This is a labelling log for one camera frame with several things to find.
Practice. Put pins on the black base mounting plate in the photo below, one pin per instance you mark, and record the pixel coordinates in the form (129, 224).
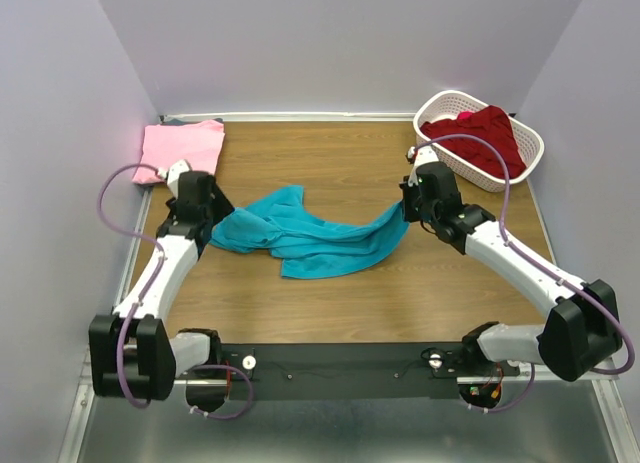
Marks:
(333, 371)

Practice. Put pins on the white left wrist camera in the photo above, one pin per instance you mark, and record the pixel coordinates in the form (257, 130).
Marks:
(171, 175)

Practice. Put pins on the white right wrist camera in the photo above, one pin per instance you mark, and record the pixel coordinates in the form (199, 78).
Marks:
(419, 156)

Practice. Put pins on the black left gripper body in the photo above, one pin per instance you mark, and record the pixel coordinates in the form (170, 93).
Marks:
(172, 204)

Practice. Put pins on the dark red t-shirt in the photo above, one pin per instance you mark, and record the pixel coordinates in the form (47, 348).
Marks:
(490, 124)

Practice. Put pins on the dark folded t-shirt underneath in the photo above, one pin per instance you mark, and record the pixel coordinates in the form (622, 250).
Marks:
(192, 122)

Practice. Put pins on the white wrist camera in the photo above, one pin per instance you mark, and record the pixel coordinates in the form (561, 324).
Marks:
(171, 175)
(419, 156)

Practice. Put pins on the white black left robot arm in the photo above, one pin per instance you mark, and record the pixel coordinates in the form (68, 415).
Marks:
(150, 293)

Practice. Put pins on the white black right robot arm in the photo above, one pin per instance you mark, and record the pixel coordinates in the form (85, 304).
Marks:
(581, 327)

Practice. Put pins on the aluminium table frame rail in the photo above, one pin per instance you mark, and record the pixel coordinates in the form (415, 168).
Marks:
(151, 365)

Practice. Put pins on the teal t-shirt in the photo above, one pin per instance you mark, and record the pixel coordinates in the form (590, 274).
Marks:
(309, 247)

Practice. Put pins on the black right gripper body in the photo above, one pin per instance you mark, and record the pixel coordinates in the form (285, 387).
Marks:
(428, 213)

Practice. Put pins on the folded pink t-shirt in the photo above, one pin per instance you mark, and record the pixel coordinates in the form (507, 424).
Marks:
(200, 144)

